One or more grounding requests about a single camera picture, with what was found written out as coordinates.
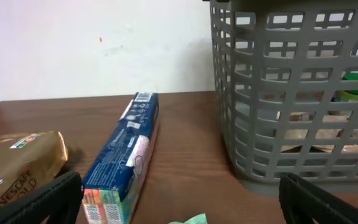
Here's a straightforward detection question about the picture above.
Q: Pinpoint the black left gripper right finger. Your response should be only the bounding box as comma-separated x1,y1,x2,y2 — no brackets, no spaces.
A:
279,173,358,224

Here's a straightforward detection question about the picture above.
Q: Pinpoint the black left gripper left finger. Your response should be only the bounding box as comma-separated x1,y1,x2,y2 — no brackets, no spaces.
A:
0,171,83,224

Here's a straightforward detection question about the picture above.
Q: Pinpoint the blue rectangular carton box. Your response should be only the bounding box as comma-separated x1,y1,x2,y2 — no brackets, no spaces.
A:
82,92,159,224

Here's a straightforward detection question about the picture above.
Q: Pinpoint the beige Pantree snack bag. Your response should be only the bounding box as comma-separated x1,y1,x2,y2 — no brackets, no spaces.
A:
277,111,358,167

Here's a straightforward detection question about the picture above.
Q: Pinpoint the green lidded jar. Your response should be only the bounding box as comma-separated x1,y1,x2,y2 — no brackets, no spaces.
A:
331,72,358,103

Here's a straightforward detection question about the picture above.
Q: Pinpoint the gold Nescafe coffee bag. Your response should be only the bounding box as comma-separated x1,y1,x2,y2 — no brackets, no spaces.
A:
0,131,68,208

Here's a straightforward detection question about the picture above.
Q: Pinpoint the crumpled teal snack packet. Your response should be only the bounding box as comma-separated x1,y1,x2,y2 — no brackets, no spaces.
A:
169,213,208,224

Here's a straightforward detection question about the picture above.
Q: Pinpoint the grey plastic lattice basket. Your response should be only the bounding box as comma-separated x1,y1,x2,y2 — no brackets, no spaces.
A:
209,0,358,194

